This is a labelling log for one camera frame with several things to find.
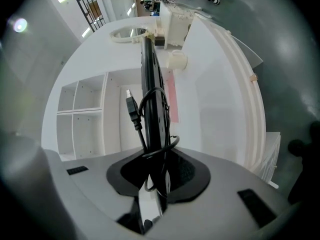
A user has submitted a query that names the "white ornate dressing table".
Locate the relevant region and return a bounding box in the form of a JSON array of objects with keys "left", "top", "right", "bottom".
[{"left": 149, "top": 2, "right": 203, "bottom": 50}]

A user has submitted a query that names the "white hutch shelf cabinet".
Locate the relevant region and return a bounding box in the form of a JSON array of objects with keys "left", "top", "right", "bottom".
[{"left": 41, "top": 16, "right": 186, "bottom": 163}]

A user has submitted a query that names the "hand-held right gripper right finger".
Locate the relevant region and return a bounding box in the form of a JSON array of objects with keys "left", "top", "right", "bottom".
[{"left": 149, "top": 147, "right": 291, "bottom": 240}]

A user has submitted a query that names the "round ceiling light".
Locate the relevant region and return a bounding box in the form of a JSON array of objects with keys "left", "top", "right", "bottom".
[{"left": 12, "top": 17, "right": 28, "bottom": 34}]

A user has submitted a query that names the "oval white-framed mirror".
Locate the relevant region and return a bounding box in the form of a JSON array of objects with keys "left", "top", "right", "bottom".
[{"left": 108, "top": 25, "right": 149, "bottom": 44}]

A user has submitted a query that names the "black metal railing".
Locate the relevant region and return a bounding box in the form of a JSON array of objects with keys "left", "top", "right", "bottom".
[{"left": 68, "top": 0, "right": 108, "bottom": 33}]

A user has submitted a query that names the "flower plant in black pot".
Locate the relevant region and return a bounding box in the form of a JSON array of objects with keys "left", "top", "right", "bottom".
[{"left": 145, "top": 30, "right": 168, "bottom": 48}]

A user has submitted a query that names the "pink mat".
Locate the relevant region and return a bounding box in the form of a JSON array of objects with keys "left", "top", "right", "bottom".
[{"left": 166, "top": 71, "right": 181, "bottom": 124}]

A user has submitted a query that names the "white cup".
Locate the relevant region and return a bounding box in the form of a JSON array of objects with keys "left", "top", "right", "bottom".
[{"left": 165, "top": 49, "right": 189, "bottom": 72}]

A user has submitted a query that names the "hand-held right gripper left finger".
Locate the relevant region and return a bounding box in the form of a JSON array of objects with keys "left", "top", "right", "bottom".
[{"left": 61, "top": 147, "right": 151, "bottom": 240}]

